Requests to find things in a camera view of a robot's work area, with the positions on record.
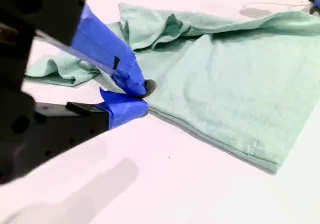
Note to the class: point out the pale green T-shirt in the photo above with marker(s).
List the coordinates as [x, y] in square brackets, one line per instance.
[225, 84]

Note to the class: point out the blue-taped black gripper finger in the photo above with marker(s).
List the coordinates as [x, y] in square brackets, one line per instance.
[125, 109]
[105, 46]

